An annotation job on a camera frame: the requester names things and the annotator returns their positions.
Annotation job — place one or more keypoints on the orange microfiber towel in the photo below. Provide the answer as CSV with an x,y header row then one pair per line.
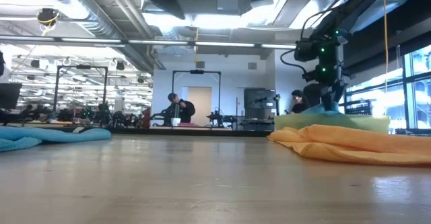
x,y
353,143

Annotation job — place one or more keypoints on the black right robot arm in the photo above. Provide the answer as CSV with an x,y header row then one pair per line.
x,y
357,5

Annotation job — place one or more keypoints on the black office chair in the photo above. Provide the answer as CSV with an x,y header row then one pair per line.
x,y
313,96

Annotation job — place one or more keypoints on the person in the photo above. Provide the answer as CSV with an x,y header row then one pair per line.
x,y
298,106
185,111

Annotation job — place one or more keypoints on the yellow plastic tray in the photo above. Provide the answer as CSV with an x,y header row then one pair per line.
x,y
303,123

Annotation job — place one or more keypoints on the window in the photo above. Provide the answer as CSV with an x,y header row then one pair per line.
x,y
422,93

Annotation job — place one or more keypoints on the beige door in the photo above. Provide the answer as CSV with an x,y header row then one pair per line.
x,y
202,103

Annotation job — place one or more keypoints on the grey ceiling box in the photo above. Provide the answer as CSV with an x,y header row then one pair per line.
x,y
228,0

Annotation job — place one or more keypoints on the white pot with plant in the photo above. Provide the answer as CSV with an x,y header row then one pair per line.
x,y
175,121

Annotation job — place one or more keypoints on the linear ceiling light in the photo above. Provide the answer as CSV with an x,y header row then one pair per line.
x,y
151,42

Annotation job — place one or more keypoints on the black monitor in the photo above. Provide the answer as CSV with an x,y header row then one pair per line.
x,y
10,96

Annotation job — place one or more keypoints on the black gantry frame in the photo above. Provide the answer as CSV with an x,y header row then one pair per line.
x,y
82,67
197,72

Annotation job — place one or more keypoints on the black aluminium table frame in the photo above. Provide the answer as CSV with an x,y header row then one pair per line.
x,y
185,132

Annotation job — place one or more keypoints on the silver ventilation duct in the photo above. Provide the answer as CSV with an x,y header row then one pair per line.
x,y
101,19

